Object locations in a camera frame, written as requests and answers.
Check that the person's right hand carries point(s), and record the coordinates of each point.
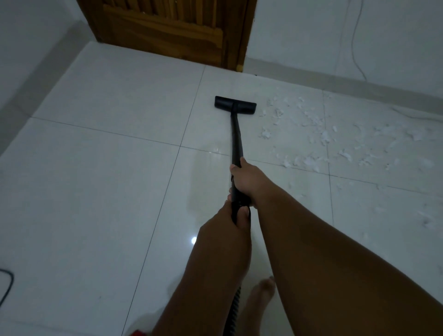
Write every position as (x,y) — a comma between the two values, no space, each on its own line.
(252,181)

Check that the person's left hand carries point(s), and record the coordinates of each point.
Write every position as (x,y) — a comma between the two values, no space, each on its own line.
(225,245)

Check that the black vacuum wand with nozzle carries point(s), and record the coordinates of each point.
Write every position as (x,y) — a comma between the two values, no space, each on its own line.
(236,138)

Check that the white paper scraps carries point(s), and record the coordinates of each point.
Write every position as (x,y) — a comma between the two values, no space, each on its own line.
(265,133)

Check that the red vacuum cleaner body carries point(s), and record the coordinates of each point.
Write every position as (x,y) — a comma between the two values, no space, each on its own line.
(140,333)

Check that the person's right forearm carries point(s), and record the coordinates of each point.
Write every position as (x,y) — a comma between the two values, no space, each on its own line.
(346,270)

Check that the person's right foot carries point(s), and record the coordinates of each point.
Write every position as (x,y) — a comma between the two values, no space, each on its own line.
(258,304)

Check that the brown wooden door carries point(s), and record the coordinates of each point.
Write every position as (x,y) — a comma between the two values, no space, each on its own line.
(155,34)

